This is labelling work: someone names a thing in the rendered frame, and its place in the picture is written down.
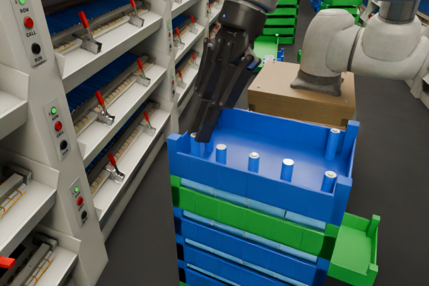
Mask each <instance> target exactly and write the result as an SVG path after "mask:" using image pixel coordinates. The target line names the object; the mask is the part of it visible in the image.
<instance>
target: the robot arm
mask: <svg viewBox="0 0 429 286"><path fill-rule="evenodd" d="M278 1H279V0H224V2H223V6H222V8H221V11H220V14H219V17H218V23H219V24H220V28H219V30H218V32H217V33H216V35H215V37H214V38H211V39H210V38H207V37H206V38H204V44H203V53H202V58H201V61H200V66H199V70H198V74H197V78H196V81H195V86H194V91H195V92H197V93H198V97H199V100H198V102H197V106H196V108H195V111H194V115H193V118H192V121H191V123H190V127H189V129H188V132H187V134H188V135H189V136H190V134H191V133H194V132H197V134H196V136H195V139H194V140H195V141H196V142H203V143H209V141H210V139H211V136H212V134H213V131H214V128H215V126H216V125H217V124H218V121H219V118H220V116H221V114H222V111H223V110H224V109H230V110H232V109H233V108H234V106H235V104H236V103H237V100H238V99H239V97H240V95H241V93H242V92H243V89H244V88H245V86H246V84H247V82H248V80H249V78H250V77H251V75H252V73H253V71H254V70H255V69H256V68H257V67H258V66H259V65H260V64H261V62H262V59H261V58H259V57H257V56H256V55H255V53H254V52H253V49H254V41H255V38H258V37H259V36H260V35H261V32H262V30H263V27H264V24H265V23H266V20H267V15H265V13H268V14H272V13H274V11H275V9H276V6H277V4H278ZM376 1H381V4H380V9H379V12H378V13H376V14H375V15H374V16H373V17H371V18H370V19H369V21H368V23H367V25H366V27H360V26H357V25H355V24H354V23H355V18H354V17H353V16H352V14H351V13H349V12H348V11H347V10H343V9H325V10H321V11H320V12H318V14H316V16H315V17H314V18H313V20H312V21H311V22H310V25H309V26H308V29H307V31H306V34H305V38H304V42H303V47H302V51H301V63H300V68H299V70H298V71H297V76H296V78H295V80H294V81H293V82H291V83H290V87H291V88H293V89H303V90H307V91H313V92H318V93H324V94H330V95H332V96H341V93H342V92H341V90H340V87H341V84H342V82H343V80H344V78H343V77H341V75H342V72H352V73H356V74H358V75H362V76H365V77H371V78H375V79H382V80H407V79H413V78H414V77H417V76H419V75H421V73H422V72H423V70H424V69H425V66H426V64H427V62H428V60H429V40H428V38H427V37H425V36H422V35H421V28H422V25H421V22H420V20H419V19H418V17H417V16H416V12H417V10H418V6H419V3H420V0H376ZM231 64H233V65H231ZM213 95H214V96H213Z"/></svg>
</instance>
